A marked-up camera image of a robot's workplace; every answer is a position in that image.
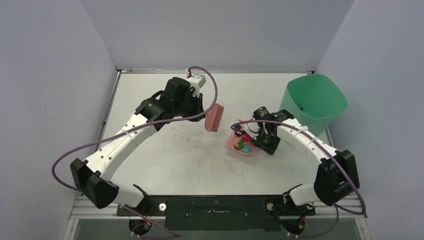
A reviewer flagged magenta paper scrap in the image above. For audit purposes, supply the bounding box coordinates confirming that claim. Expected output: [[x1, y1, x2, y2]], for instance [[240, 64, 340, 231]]
[[240, 131, 253, 143]]

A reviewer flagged teal paper scrap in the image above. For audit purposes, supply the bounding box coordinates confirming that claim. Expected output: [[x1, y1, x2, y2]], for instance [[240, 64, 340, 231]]
[[240, 144, 253, 154]]

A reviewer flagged pink plastic dustpan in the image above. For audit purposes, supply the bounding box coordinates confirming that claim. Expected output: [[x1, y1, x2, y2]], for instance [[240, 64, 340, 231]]
[[225, 119, 258, 156]]

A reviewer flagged pink hand brush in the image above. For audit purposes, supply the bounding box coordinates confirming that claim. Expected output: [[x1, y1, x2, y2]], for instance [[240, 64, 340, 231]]
[[204, 103, 225, 132]]

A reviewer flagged green paper scrap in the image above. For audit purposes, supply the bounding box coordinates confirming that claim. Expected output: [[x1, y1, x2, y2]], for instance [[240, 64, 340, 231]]
[[233, 139, 244, 151]]

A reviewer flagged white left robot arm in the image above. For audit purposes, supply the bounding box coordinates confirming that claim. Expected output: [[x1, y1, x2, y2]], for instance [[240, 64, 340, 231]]
[[70, 74, 206, 209]]

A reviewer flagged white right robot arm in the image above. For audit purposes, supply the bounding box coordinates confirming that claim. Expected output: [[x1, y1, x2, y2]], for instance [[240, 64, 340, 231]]
[[242, 106, 360, 206]]

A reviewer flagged green plastic waste bin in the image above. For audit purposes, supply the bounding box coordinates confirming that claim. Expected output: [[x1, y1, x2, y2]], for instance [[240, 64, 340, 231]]
[[279, 74, 348, 136]]

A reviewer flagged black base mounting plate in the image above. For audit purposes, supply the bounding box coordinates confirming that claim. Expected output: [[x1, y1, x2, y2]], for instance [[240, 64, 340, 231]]
[[116, 194, 316, 232]]

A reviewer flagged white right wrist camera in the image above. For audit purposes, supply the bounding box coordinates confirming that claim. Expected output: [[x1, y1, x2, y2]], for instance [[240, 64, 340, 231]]
[[241, 123, 260, 139]]

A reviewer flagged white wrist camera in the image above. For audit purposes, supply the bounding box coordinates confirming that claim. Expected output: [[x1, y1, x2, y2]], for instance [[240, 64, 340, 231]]
[[186, 74, 207, 98], [241, 123, 260, 139]]

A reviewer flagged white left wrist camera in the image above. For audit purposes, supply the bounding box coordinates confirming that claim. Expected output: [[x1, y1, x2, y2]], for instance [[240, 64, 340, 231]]
[[186, 74, 207, 98]]

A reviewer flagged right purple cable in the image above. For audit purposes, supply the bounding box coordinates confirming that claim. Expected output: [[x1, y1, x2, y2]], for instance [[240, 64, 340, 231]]
[[230, 119, 367, 239]]

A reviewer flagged purple cable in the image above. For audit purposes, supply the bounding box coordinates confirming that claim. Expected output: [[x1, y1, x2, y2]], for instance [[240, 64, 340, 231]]
[[51, 66, 220, 240], [230, 119, 367, 239]]

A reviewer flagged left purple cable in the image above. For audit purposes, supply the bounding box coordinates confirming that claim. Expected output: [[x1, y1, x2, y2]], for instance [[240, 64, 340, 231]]
[[51, 66, 220, 240]]

